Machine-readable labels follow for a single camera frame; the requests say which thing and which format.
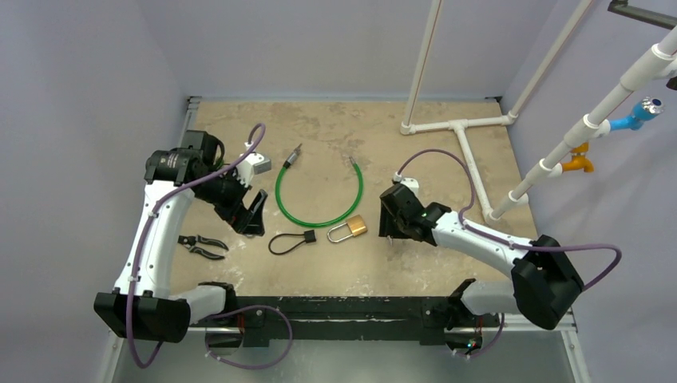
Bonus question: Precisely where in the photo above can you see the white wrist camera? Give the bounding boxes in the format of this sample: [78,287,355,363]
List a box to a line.
[392,172,420,197]
[235,144,272,187]

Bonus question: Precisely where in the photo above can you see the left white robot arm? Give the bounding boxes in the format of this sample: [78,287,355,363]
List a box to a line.
[93,123,270,343]

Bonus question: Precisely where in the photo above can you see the purple cable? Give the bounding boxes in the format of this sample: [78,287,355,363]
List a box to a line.
[125,123,295,372]
[396,148,623,293]

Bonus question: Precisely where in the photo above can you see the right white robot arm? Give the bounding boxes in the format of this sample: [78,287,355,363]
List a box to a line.
[378,184,584,330]

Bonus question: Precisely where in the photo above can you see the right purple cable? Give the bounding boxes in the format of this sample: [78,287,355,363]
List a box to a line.
[396,148,623,293]

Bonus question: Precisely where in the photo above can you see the white pvc pipe frame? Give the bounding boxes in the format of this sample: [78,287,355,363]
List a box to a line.
[400,1,676,223]

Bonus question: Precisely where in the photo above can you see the black loop cord with tag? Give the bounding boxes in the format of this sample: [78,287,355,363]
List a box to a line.
[267,229,317,257]

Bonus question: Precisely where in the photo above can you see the orange tap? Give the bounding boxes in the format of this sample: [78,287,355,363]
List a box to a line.
[561,142,595,173]

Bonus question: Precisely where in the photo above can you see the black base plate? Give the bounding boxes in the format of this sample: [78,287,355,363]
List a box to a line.
[211,295,501,349]

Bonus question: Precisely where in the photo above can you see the blue tap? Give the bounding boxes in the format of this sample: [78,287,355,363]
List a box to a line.
[610,97,664,132]

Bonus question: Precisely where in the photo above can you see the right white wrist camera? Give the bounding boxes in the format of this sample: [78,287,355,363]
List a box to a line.
[392,172,420,197]

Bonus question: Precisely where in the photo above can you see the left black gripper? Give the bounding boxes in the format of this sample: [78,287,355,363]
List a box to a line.
[194,164,266,235]

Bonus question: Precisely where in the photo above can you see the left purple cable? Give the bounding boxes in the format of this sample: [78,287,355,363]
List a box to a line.
[125,123,295,372]

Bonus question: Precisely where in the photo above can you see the black handled pliers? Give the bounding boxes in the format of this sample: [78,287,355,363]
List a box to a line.
[177,235,229,261]

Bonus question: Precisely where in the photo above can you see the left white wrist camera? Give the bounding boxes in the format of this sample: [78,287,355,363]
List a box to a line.
[235,144,272,187]

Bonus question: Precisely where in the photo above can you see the brass padlock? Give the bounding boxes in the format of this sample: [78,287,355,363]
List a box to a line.
[327,215,368,244]

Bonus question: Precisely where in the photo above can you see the green cable lock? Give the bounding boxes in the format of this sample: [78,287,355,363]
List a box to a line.
[274,144,366,229]

